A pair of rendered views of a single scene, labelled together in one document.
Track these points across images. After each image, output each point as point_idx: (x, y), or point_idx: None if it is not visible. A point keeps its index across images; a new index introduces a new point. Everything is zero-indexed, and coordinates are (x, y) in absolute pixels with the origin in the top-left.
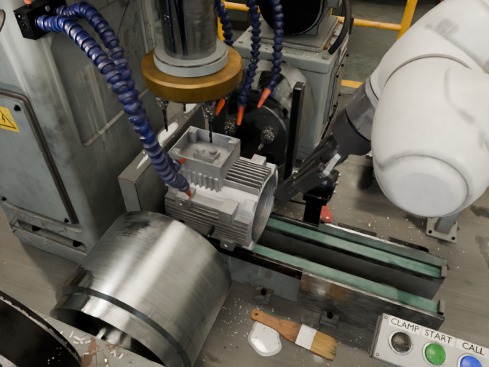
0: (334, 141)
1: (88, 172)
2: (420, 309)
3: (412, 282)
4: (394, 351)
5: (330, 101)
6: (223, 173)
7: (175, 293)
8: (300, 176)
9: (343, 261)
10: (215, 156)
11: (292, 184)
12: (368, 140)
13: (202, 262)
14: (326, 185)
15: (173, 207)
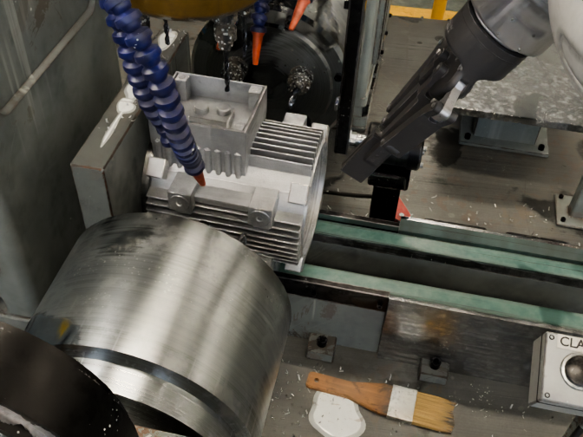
0: (448, 63)
1: (9, 162)
2: (579, 330)
3: (555, 295)
4: (571, 386)
5: (383, 23)
6: (248, 144)
7: (221, 338)
8: (392, 129)
9: (445, 277)
10: (229, 118)
11: (382, 143)
12: (511, 52)
13: (252, 285)
14: (408, 153)
15: (162, 213)
